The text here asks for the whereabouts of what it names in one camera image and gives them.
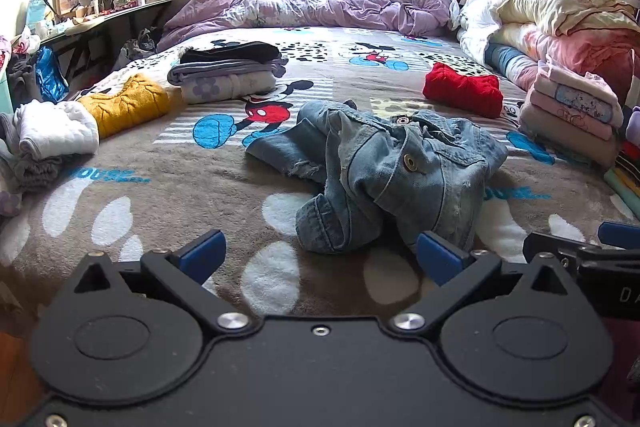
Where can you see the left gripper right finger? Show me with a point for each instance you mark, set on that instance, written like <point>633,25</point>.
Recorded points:
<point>460,277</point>

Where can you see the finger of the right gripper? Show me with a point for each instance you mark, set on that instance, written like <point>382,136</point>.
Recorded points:
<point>619,235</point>
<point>566,250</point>

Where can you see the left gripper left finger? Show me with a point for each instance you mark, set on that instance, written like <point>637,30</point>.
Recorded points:
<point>182,274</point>

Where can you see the blue denim jacket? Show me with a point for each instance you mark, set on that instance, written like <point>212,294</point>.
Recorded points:
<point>422,172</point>

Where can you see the striped colourful clothes pile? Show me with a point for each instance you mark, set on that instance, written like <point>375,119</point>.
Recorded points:
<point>624,177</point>

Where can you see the beige folded garment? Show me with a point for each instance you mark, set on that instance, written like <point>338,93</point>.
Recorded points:
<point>536,121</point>

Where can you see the purple floral folded garment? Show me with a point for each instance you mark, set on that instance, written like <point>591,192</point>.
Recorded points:
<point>632,131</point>

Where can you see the pink folded garment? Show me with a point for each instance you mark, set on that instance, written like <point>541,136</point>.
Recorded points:
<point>570,115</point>

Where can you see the red knit sweater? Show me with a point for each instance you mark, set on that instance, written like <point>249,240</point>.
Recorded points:
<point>477,94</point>

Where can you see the cream top folded garment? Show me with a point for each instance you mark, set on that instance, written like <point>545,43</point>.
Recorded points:
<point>551,76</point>

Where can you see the Mickey Mouse bed blanket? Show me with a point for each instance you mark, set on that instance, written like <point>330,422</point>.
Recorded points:
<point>161,184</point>

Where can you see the yellow knit sweater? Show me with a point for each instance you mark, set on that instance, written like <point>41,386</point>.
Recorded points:
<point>140,100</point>

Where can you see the grey folded garment left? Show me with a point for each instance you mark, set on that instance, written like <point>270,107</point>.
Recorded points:
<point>22,171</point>

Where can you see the grey folded garment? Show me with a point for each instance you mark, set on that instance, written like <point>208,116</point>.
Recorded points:
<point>182,73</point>
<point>22,171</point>

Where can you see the white floral folded garment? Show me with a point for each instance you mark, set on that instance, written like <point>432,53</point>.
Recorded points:
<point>228,87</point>

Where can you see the white folded sweater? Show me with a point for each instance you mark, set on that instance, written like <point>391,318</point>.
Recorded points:
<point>47,130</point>

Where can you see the rolled pink white quilts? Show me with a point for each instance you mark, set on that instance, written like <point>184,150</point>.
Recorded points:
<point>596,36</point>

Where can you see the blue plastic bag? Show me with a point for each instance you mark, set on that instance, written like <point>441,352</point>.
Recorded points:
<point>53,86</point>

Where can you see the black folded garment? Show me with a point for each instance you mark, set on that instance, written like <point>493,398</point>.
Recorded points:
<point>256,51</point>

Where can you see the cluttered side desk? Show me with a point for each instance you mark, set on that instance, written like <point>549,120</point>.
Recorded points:
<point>84,43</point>

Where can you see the purple crumpled duvet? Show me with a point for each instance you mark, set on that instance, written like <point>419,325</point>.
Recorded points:
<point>414,18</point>

